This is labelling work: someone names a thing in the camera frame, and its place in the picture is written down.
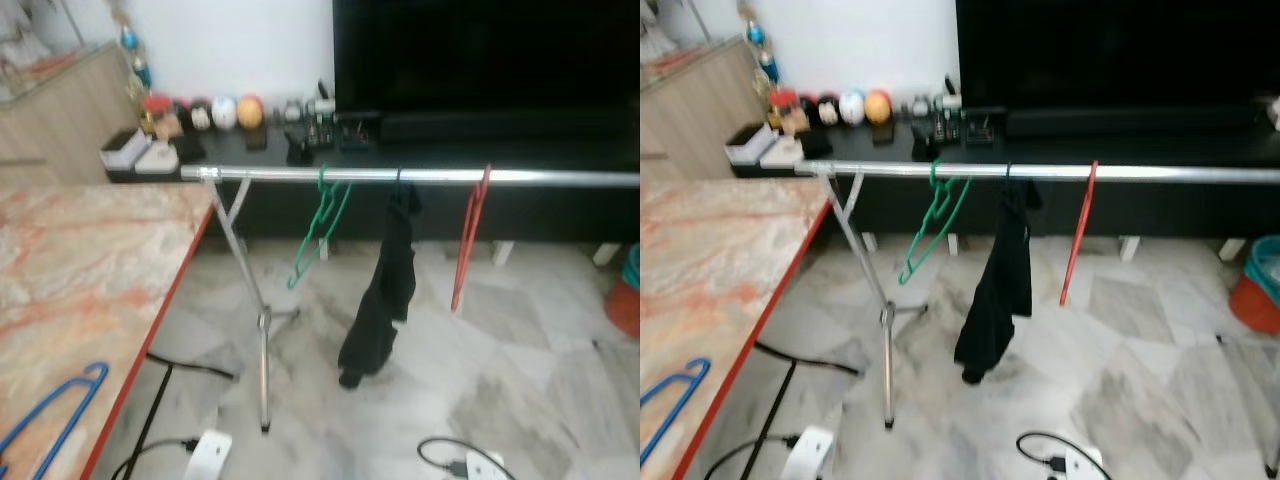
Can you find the red plastic hanger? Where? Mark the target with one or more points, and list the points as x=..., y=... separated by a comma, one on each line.
x=1079, y=235
x=470, y=240

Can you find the black printed t-shirt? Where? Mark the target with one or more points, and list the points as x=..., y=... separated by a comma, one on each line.
x=1005, y=280
x=385, y=290

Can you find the blue plastic hanger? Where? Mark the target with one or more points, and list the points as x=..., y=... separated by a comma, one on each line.
x=75, y=422
x=688, y=400

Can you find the green plastic hanger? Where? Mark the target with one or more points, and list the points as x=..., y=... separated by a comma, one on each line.
x=941, y=200
x=326, y=205

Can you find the red bin with teal bag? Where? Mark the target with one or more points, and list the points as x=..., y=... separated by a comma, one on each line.
x=1258, y=290
x=625, y=295

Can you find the silver clothes rack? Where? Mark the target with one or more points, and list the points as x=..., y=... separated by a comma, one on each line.
x=1180, y=173
x=560, y=178

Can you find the black tv cabinet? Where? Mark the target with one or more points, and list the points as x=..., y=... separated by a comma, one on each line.
x=500, y=215
x=1150, y=210

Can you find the white cardboard box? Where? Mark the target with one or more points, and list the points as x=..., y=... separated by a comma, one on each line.
x=125, y=147
x=752, y=142

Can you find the red lidded jar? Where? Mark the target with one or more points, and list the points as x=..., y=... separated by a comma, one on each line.
x=783, y=108
x=157, y=115

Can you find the black soundbar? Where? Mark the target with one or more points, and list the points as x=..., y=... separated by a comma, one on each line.
x=1120, y=122
x=480, y=126

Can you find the black round plush toy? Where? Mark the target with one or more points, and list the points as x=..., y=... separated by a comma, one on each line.
x=828, y=108
x=200, y=115

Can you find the black television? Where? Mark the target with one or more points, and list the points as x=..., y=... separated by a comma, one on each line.
x=480, y=50
x=1110, y=50

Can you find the white round plush toy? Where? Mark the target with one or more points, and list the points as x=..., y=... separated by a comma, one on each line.
x=852, y=106
x=225, y=112

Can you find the white tissue box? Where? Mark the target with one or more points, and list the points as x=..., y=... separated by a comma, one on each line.
x=1273, y=112

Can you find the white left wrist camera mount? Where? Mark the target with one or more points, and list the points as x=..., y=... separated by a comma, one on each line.
x=810, y=452
x=210, y=455

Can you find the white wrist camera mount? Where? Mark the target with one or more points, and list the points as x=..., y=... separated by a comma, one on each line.
x=810, y=452
x=485, y=467
x=210, y=455
x=1085, y=465

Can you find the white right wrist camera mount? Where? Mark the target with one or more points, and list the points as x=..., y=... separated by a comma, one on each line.
x=485, y=467
x=1085, y=465

